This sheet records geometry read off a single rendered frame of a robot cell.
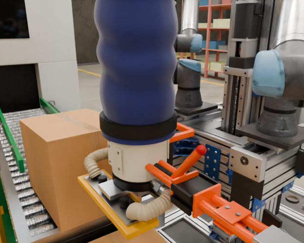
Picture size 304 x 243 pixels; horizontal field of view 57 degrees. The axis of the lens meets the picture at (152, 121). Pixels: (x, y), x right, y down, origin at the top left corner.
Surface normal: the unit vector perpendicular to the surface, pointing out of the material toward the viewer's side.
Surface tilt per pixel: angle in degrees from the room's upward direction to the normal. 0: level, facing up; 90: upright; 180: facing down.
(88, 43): 90
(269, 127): 73
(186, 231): 0
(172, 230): 0
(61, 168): 83
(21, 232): 0
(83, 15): 90
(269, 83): 107
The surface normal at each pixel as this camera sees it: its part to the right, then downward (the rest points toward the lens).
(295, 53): -0.16, -0.76
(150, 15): 0.31, 0.08
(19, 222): 0.00, -0.95
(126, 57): -0.10, -0.02
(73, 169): 0.56, 0.15
